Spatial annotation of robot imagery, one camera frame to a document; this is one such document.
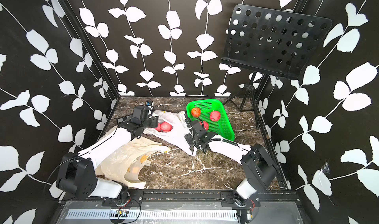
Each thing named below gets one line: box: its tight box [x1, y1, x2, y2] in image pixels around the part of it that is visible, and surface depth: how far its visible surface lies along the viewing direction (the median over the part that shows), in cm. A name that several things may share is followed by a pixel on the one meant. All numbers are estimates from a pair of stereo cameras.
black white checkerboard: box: [117, 115, 130, 124], surface depth 106 cm
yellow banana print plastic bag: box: [95, 125, 171, 190], surface depth 78 cm
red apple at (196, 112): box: [191, 107, 201, 118], surface depth 106 cm
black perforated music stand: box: [221, 3, 333, 129], surface depth 65 cm
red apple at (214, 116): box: [209, 110, 221, 122], surface depth 104 cm
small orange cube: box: [132, 166, 140, 174], surface depth 83 cm
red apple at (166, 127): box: [160, 121, 173, 132], surface depth 97 cm
